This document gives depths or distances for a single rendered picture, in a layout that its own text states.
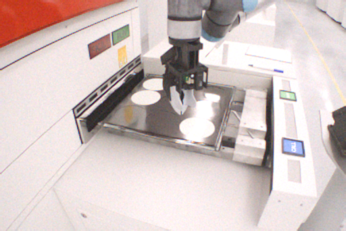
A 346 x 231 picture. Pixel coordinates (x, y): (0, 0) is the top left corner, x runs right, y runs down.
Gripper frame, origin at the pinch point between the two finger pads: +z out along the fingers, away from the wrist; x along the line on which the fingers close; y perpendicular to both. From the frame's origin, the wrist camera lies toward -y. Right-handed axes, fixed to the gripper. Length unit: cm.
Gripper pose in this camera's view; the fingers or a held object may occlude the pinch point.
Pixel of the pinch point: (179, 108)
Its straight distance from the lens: 66.6
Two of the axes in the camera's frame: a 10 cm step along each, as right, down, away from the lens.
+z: 0.0, 8.3, 5.5
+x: 9.0, -2.4, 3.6
